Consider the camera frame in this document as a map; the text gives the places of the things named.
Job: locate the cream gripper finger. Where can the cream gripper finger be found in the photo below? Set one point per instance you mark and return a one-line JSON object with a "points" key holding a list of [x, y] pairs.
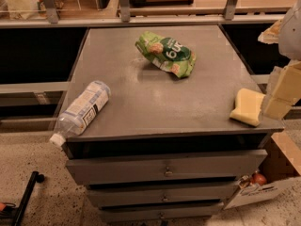
{"points": [[276, 108], [288, 86]]}

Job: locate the yellow sponge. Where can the yellow sponge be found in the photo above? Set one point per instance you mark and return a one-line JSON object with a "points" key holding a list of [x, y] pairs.
{"points": [[247, 107]]}

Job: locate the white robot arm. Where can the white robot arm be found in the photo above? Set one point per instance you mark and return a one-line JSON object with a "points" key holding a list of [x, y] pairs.
{"points": [[287, 34]]}

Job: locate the green rice chip bag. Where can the green rice chip bag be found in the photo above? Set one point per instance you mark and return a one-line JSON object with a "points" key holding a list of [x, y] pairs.
{"points": [[167, 54]]}

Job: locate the open cardboard box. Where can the open cardboard box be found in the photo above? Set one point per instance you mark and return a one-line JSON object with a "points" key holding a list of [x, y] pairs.
{"points": [[281, 168]]}

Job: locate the red onion in box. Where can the red onion in box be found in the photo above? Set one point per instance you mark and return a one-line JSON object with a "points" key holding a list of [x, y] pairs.
{"points": [[258, 178]]}

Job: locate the grey drawer cabinet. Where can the grey drawer cabinet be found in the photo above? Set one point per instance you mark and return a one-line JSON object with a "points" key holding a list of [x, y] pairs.
{"points": [[163, 147]]}

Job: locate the clear plastic water bottle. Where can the clear plastic water bottle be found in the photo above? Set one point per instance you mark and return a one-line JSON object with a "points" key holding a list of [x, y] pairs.
{"points": [[75, 119]]}

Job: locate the black metal stand leg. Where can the black metal stand leg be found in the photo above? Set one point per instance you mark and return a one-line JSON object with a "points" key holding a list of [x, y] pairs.
{"points": [[35, 177]]}

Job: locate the metal shelf rail frame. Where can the metal shelf rail frame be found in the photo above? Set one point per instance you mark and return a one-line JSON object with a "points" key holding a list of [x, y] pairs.
{"points": [[121, 12]]}

